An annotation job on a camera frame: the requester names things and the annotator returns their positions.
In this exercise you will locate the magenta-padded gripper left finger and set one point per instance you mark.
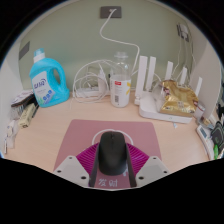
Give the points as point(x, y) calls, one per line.
point(71, 168)

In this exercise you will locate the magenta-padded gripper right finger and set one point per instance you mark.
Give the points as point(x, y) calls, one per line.
point(152, 169)

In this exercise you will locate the black computer mouse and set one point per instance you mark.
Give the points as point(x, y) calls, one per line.
point(112, 153)

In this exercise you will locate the pink printed mouse pad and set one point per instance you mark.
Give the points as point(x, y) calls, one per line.
point(78, 133)

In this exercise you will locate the white remote control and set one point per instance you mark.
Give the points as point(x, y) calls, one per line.
point(204, 138)

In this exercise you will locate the white router with antennas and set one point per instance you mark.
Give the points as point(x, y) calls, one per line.
point(148, 108)

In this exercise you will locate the small green object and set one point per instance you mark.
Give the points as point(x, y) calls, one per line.
point(216, 151)

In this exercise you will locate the black pen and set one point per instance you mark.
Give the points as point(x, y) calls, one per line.
point(35, 111)

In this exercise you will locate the small yellow box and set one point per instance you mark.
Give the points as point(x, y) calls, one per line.
point(26, 116)

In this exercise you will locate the gold snack bag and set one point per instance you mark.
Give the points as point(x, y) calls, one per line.
point(178, 100)

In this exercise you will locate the dark grey pouch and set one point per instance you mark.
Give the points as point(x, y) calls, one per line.
point(218, 133)

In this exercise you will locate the small white jar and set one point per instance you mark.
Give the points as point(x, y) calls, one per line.
point(200, 110)

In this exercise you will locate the white power strip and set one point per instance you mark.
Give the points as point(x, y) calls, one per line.
point(90, 92)

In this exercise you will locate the clear plastic bottle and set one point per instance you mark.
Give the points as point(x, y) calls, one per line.
point(120, 86)

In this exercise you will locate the blue detergent bottle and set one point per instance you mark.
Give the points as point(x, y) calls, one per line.
point(43, 83)

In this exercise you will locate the grey blank wall plate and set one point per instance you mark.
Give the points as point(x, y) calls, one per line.
point(24, 50)

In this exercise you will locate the white wall charger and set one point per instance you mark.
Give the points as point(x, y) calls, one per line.
point(183, 31)

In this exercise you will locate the grey wall socket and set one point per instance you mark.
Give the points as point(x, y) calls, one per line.
point(106, 12)

